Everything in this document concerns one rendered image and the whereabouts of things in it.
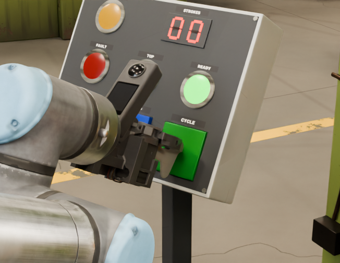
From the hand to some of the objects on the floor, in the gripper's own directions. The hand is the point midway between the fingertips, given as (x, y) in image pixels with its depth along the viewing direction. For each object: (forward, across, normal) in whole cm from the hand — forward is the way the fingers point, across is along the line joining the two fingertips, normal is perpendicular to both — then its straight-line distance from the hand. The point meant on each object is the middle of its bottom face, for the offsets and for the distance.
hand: (175, 142), depth 111 cm
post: (+63, -9, -82) cm, 104 cm away
